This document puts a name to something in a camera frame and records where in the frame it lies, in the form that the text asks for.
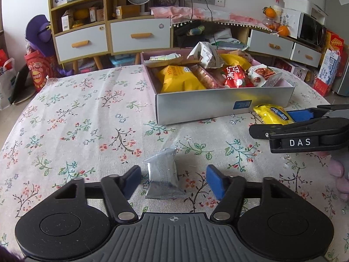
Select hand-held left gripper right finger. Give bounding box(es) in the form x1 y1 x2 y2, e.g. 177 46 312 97
206 165 300 222

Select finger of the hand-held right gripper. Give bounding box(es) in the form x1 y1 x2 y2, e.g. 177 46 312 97
287 104 349 123
249 117 349 140

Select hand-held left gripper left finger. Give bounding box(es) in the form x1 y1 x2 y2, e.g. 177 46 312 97
46 165 142 224

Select yellow snack packet blue label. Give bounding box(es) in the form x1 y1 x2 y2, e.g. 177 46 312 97
253 104 295 126

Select silver foil snack packet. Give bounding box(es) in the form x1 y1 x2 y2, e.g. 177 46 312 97
143 146 185 199

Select pink-lined silver cardboard box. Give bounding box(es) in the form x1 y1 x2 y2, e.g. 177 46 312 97
140 48 295 126

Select plain yellow snack packet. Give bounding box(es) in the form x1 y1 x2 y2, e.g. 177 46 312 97
219 53 252 70

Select pale white snack packet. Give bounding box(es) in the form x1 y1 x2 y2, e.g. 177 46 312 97
149 53 181 61

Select white red printed box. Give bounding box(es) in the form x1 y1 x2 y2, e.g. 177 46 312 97
273 57 314 81

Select blue white carton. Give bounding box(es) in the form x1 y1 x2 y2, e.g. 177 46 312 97
313 49 341 96

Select white brown snack packet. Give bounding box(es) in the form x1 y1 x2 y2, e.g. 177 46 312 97
247 64 282 88

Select red yellow gift box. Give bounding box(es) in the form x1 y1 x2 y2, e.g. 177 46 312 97
324 30 344 50

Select pink red snack packet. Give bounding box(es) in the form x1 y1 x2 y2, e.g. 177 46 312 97
190 65 225 89

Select white microwave oven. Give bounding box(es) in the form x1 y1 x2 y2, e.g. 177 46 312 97
297 13 327 47

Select white sketch board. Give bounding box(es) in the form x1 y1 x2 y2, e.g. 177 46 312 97
281 8 300 39

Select glass jar with oranges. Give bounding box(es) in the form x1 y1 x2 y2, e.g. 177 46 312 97
262 18 279 30

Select wooden low cabinet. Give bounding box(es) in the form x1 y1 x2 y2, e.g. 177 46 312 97
108 15 323 69

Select white snack packet grey print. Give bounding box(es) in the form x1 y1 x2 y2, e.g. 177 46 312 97
187 41 227 69

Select pile of white papers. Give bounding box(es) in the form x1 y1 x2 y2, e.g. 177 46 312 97
210 29 248 51

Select large yellow snack packet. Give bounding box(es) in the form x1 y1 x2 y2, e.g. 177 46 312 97
160 65 207 94

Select white appliance box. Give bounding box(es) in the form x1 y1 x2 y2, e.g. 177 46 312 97
284 0 328 17

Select blue-lid plastic storage box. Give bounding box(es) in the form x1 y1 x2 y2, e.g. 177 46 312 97
109 55 137 67

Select clear plastic storage box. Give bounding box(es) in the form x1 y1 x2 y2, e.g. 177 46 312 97
79 60 97 73

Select pink patterned cloth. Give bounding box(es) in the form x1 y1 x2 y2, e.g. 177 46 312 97
151 5 270 30

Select red printed bucket bag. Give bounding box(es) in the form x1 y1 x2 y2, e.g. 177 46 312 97
24 52 55 93

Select dark flat board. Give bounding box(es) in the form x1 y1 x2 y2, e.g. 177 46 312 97
12 64 36 104

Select white shopping bag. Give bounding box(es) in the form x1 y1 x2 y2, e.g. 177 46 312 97
0 57 17 110

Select wooden box white label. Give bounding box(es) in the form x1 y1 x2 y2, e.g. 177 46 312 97
115 5 141 19

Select small brown cartons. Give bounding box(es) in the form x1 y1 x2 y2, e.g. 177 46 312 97
89 7 105 22

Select small white carton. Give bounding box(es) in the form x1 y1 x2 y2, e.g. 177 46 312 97
61 12 74 32

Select orange yellow toy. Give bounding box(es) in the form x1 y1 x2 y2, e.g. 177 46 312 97
74 9 90 28

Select purple plush toy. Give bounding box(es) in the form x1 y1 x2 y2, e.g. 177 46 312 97
24 14 56 58

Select wooden shelf cabinet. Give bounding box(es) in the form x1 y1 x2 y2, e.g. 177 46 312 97
48 0 109 69

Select white drawer orange handle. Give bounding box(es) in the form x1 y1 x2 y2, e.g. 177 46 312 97
290 43 323 67
55 24 107 62
249 29 295 58
110 19 172 54

